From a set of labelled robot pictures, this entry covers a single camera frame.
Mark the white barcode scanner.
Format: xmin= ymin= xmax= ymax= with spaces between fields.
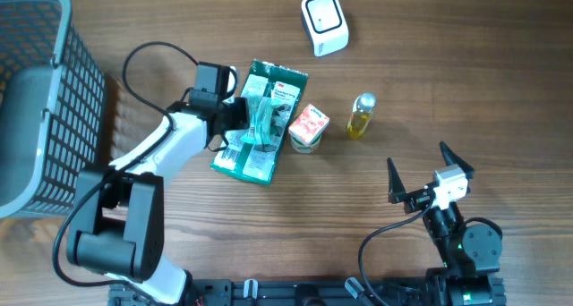
xmin=301 ymin=0 xmax=349 ymax=57

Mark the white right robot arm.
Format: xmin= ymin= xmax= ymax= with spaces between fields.
xmin=381 ymin=142 xmax=507 ymax=306

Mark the green packaged goods bag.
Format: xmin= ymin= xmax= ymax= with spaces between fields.
xmin=210 ymin=59 xmax=308 ymax=185

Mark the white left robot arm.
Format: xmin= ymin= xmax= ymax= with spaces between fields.
xmin=54 ymin=90 xmax=250 ymax=305

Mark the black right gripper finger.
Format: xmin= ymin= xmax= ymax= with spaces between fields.
xmin=440 ymin=141 xmax=475 ymax=180
xmin=387 ymin=157 xmax=406 ymax=204

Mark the red carton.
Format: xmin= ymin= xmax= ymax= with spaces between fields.
xmin=288 ymin=104 xmax=329 ymax=154

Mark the yellow oil glass bottle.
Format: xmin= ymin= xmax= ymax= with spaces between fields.
xmin=346 ymin=93 xmax=376 ymax=140

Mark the grey plastic shopping basket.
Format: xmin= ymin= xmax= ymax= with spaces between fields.
xmin=1 ymin=0 xmax=107 ymax=218

